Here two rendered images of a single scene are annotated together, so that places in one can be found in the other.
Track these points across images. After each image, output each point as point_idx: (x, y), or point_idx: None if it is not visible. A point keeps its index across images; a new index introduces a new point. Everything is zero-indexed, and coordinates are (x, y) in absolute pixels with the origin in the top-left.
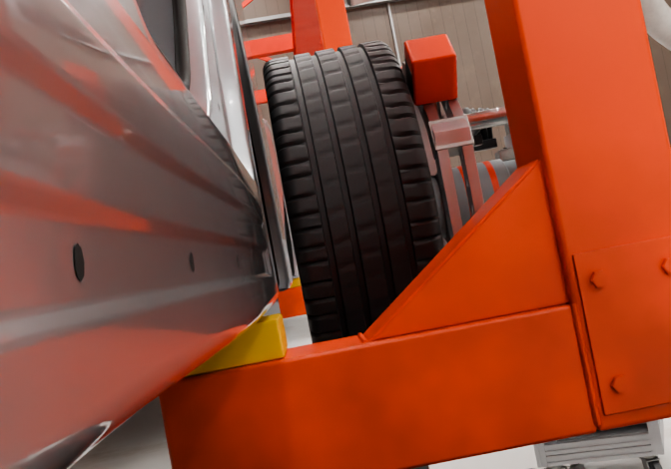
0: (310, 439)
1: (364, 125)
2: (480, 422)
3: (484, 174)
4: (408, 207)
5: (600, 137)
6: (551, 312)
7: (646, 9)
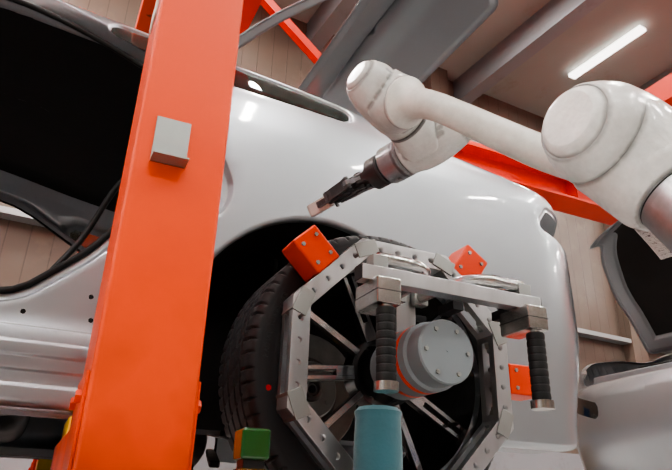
0: None
1: (254, 300)
2: None
3: (398, 335)
4: (241, 358)
5: (101, 294)
6: None
7: (503, 151)
